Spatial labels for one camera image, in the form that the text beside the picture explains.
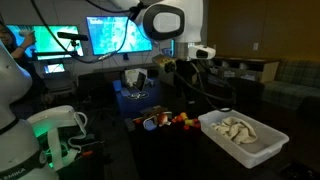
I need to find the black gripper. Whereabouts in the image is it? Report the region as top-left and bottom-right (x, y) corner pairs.
(176, 59), (205, 101)

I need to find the white terry towel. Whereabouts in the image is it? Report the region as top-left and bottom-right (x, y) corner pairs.
(210, 116), (259, 146)

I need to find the person's raised hand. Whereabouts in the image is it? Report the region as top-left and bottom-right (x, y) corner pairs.
(20, 32), (37, 49)

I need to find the tan wrist mounted box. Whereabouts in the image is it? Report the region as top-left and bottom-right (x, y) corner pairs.
(152, 53), (177, 74)

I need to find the blue printed box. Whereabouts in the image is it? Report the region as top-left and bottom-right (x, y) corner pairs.
(161, 46), (175, 57)

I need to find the white paper bag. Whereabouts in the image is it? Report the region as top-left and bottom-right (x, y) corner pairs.
(124, 67), (148, 88)

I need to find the wooden cabinet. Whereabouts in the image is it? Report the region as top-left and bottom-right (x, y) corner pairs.
(208, 54), (281, 84)

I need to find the blue table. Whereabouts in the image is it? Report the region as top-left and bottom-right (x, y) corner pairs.
(112, 79), (162, 118)

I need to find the blue cloth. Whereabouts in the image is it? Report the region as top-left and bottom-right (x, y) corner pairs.
(142, 118), (160, 132)

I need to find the white plastic bin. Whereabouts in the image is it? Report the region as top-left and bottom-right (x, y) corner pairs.
(197, 109), (290, 170)

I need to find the black office chair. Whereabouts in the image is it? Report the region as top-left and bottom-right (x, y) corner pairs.
(77, 72), (115, 111)

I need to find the plaid sofa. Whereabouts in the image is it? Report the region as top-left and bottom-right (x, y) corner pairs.
(262, 59), (320, 112)

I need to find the small lit monitor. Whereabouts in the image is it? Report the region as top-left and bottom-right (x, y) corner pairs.
(44, 62), (67, 74)

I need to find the wide green-lit monitor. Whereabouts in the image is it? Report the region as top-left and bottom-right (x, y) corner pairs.
(5, 24), (85, 62)

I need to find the person in dark clothes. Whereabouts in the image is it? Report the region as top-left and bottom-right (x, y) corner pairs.
(0, 20), (38, 104)

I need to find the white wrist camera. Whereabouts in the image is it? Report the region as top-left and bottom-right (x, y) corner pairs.
(188, 44), (217, 61)

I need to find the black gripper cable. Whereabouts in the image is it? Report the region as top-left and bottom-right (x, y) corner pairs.
(173, 62), (237, 113)

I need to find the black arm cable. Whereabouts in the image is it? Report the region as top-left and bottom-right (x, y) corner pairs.
(29, 0), (145, 65)

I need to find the black camera on tripod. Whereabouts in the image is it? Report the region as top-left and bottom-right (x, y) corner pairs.
(56, 31), (90, 52)

